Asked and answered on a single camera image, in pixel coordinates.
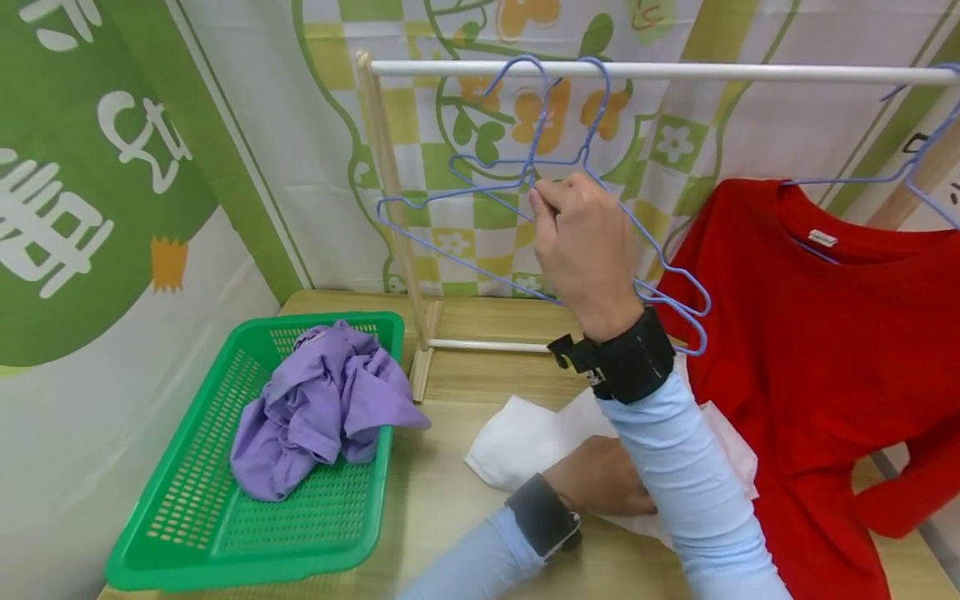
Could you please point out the person's right thumb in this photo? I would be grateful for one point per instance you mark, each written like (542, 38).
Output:
(541, 218)

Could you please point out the white garment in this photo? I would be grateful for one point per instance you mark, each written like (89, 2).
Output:
(517, 442)

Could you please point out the black wrist band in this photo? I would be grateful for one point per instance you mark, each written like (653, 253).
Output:
(630, 358)
(540, 512)

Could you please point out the person's left forearm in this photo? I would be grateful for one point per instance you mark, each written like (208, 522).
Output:
(480, 562)

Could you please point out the wooden clothes rack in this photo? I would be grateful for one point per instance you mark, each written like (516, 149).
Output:
(390, 167)

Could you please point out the green plastic basket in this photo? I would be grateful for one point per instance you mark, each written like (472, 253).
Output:
(202, 533)

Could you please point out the person's right index finger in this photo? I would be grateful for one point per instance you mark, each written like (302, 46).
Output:
(568, 185)

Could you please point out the person's right forearm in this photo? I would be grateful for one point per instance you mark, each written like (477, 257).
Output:
(690, 492)

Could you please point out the person's left hand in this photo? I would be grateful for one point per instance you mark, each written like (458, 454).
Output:
(596, 479)

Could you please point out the purple garment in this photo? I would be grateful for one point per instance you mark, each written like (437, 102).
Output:
(315, 408)

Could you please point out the red long-sleeved shirt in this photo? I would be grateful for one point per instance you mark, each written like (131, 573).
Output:
(810, 350)

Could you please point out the person's right hand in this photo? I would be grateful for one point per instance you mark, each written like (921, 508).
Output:
(592, 258)

